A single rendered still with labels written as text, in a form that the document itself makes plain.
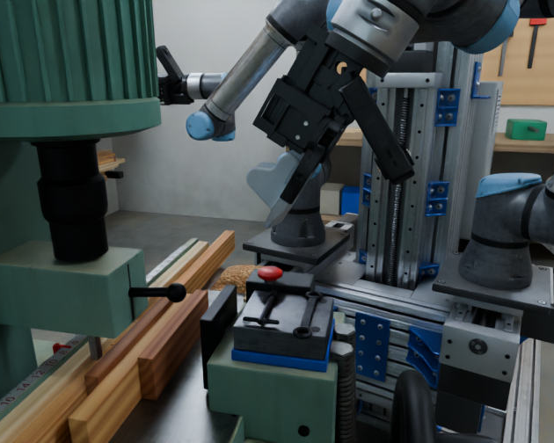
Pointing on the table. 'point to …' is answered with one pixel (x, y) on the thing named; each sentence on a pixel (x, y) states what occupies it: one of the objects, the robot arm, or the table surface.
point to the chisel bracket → (67, 290)
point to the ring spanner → (307, 315)
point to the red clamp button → (270, 273)
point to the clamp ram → (217, 324)
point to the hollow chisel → (95, 347)
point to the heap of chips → (232, 276)
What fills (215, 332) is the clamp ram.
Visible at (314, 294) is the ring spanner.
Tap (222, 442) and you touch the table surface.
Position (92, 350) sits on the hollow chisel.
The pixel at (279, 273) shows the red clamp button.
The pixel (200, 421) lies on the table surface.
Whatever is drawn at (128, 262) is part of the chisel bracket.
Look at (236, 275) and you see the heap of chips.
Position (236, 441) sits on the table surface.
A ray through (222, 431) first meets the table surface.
